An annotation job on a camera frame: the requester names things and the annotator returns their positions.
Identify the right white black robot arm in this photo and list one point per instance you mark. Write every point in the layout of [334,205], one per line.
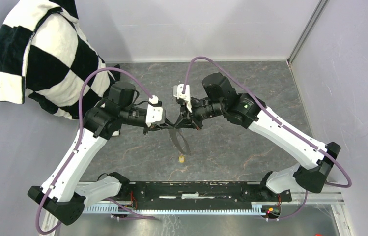
[313,164]

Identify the aluminium corner profile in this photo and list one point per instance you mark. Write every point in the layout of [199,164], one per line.
[307,30]

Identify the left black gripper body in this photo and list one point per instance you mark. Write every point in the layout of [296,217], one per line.
[148,129]

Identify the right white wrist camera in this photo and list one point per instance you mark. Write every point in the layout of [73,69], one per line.
[181,93]

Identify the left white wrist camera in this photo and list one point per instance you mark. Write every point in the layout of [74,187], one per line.
[155,113]

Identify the white toothed cable duct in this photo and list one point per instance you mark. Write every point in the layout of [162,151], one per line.
[111,208]

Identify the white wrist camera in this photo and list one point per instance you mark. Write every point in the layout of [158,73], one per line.
[155,113]
[181,93]

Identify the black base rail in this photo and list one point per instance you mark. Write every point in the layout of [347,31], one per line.
[201,195]

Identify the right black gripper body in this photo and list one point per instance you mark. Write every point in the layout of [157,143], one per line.
[202,110]

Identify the black white checkered cloth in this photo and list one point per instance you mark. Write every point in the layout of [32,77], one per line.
[45,56]

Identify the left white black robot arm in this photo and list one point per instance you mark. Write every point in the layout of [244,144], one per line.
[59,194]

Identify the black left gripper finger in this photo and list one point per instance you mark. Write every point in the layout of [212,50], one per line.
[157,128]
[168,124]

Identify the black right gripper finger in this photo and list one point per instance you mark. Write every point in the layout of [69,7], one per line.
[188,124]
[184,115]

